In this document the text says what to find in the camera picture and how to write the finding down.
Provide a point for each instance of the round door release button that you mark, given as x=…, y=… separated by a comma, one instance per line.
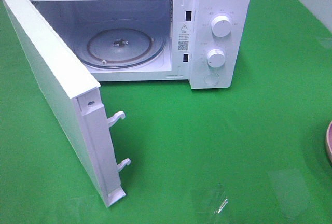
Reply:
x=212, y=79

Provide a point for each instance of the white timer knob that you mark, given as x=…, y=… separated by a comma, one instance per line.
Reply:
x=215, y=58

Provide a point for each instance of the white microwave door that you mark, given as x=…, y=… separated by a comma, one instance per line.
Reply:
x=73, y=96

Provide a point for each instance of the pink plate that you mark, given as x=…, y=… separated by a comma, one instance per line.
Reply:
x=328, y=142

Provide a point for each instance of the glass turntable plate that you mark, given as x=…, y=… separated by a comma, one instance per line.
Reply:
x=120, y=44

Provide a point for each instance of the white microwave oven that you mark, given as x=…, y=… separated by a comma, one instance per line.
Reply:
x=190, y=35

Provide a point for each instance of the white power knob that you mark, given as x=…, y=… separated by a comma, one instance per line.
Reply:
x=221, y=25

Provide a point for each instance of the clear tape patch centre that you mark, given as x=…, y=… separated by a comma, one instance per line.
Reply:
x=211, y=204

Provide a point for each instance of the clear tape patch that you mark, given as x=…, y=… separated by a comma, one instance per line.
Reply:
x=211, y=204
x=291, y=191
x=325, y=42

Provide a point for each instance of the clear tape patch far right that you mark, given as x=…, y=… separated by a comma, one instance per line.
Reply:
x=325, y=42

